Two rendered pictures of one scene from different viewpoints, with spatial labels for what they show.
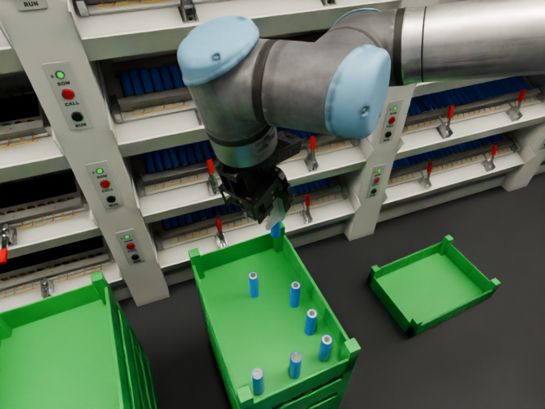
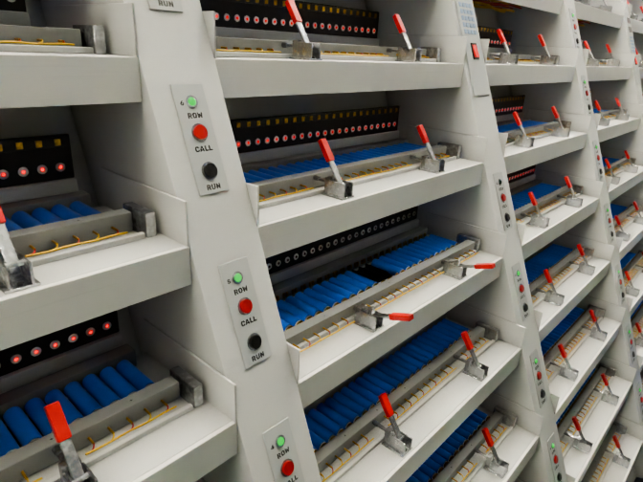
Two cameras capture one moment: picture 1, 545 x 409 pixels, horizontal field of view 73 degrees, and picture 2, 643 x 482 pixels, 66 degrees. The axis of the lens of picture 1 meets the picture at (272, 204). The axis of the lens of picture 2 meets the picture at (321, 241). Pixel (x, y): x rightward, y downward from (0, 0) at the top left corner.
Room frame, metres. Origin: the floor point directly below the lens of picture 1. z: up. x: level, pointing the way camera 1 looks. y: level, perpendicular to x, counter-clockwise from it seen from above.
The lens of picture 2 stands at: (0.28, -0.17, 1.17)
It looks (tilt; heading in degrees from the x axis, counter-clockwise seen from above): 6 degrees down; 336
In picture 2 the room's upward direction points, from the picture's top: 14 degrees counter-clockwise
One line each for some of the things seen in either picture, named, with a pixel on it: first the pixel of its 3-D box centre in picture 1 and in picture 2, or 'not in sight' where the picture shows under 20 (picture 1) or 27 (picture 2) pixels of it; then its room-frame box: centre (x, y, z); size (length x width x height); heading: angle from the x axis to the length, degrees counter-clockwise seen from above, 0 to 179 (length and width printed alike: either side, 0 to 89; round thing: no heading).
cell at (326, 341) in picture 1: (324, 347); not in sight; (0.28, -0.09, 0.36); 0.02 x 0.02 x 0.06
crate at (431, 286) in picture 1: (431, 282); not in sight; (0.63, -0.47, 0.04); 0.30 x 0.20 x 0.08; 115
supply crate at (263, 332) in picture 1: (265, 306); not in sight; (0.36, 0.01, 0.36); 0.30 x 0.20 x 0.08; 24
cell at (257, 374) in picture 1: (258, 381); not in sight; (0.23, 0.02, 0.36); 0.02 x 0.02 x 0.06
